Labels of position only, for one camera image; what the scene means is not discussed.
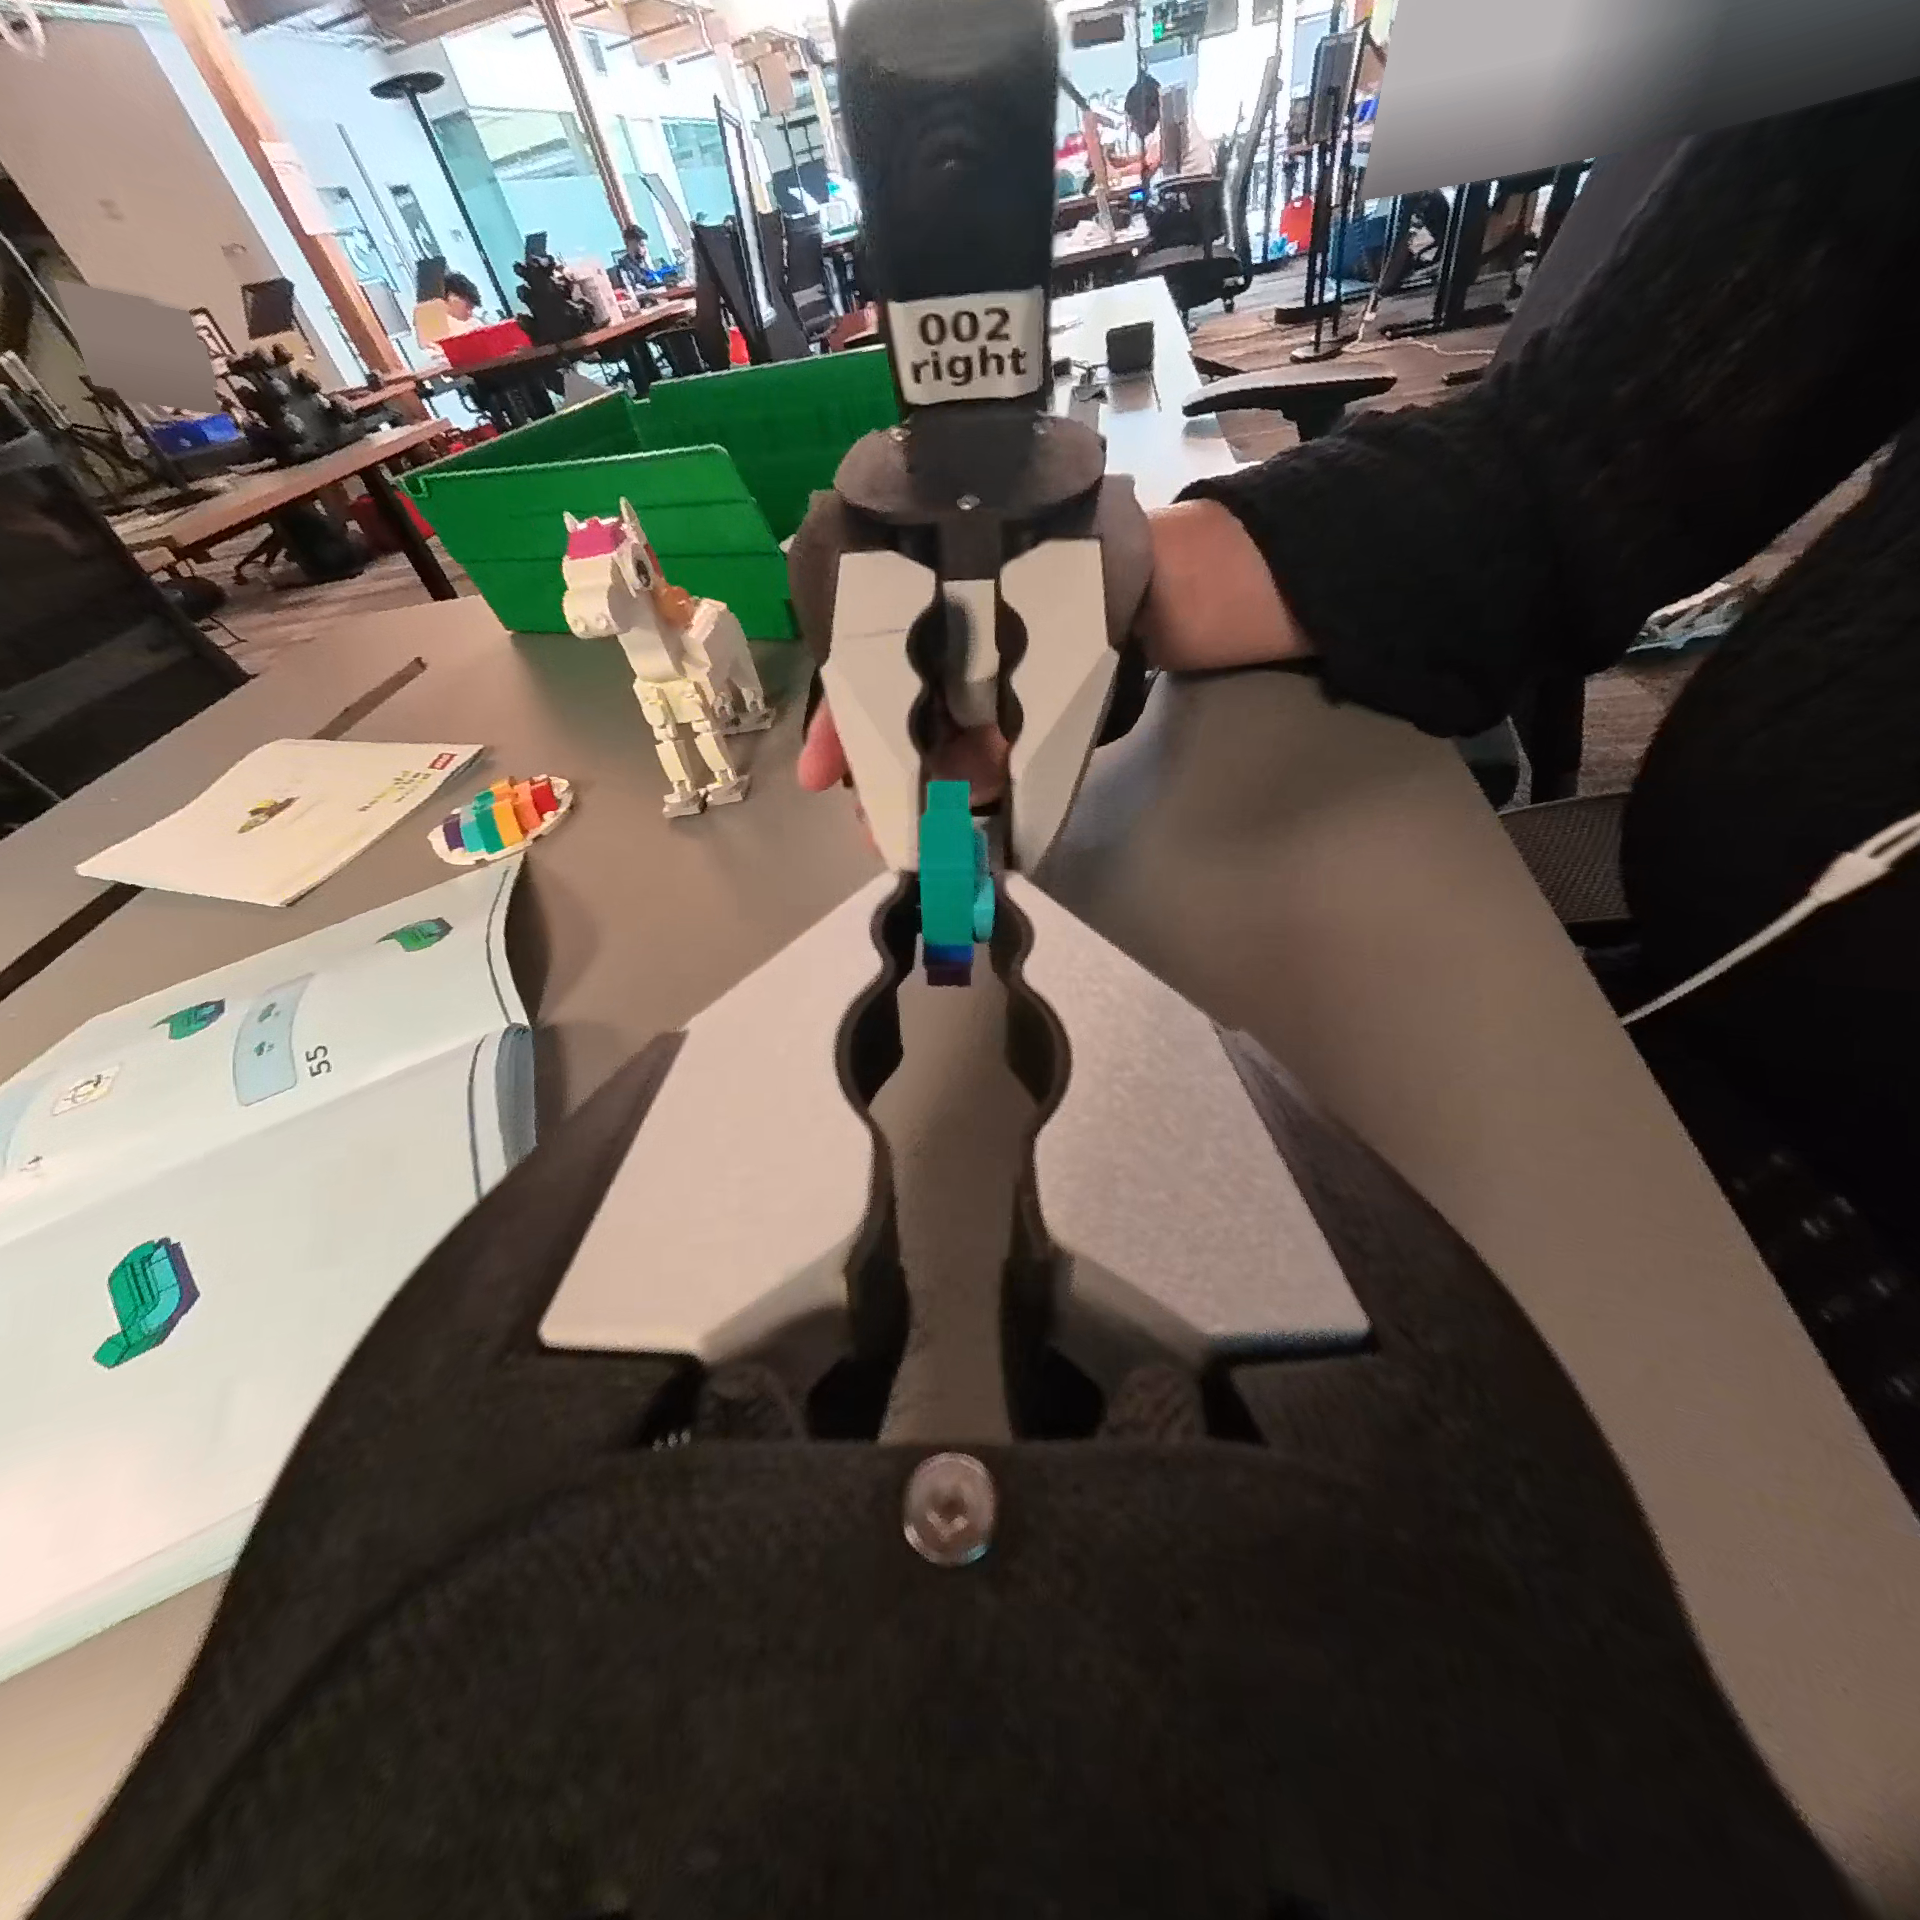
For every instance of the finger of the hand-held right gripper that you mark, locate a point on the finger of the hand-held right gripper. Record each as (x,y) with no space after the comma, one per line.
(1068,659)
(870,659)

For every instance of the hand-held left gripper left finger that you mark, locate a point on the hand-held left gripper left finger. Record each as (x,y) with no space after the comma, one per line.
(720,1172)

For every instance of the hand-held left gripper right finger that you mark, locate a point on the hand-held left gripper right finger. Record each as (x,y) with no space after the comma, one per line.
(1186,1172)

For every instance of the teal and blue lego assembly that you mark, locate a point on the teal and blue lego assembly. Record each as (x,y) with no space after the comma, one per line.
(954,883)

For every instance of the person's right forearm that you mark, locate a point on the person's right forearm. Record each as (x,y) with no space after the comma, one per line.
(1499,495)

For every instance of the white lego unicorn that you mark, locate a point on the white lego unicorn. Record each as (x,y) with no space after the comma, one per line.
(658,645)

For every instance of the rainbow lego plate model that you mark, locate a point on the rainbow lego plate model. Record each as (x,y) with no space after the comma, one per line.
(502,822)

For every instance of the open lego instruction booklet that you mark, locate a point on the open lego instruction booklet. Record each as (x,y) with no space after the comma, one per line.
(255,1200)

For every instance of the person's right hand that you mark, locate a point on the person's right hand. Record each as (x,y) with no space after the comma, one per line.
(1213,592)

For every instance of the green plastic bin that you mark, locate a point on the green plastic bin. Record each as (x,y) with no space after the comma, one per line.
(703,464)

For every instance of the small black box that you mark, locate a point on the small black box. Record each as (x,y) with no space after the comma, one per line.
(1130,347)

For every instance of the black office chair armrest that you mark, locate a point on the black office chair armrest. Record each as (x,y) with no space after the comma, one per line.
(1291,394)

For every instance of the red plastic bin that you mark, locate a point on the red plastic bin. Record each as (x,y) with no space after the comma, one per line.
(484,342)

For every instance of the black floor lamp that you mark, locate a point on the black floor lamp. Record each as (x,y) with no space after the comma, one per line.
(433,166)

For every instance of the closed white instruction booklet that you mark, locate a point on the closed white instruction booklet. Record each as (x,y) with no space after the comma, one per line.
(286,817)

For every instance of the wooden desk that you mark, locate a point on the wooden desk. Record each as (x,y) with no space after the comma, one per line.
(299,480)

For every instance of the white paper notice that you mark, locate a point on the white paper notice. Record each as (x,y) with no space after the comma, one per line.
(296,188)

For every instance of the person's black sweater torso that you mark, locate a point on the person's black sweater torso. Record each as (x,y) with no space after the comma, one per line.
(1770,840)

